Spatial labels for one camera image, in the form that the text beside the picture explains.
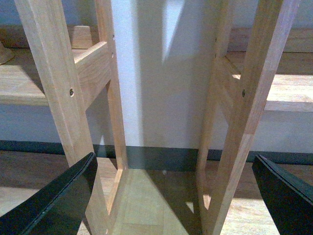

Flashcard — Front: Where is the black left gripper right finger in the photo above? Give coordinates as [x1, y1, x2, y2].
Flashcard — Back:
[252, 155, 313, 235]

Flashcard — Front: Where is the wooden shelf unit right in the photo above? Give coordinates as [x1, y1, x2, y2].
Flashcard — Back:
[196, 0, 313, 235]

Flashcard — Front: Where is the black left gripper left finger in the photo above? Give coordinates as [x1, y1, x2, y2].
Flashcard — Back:
[0, 152, 97, 235]

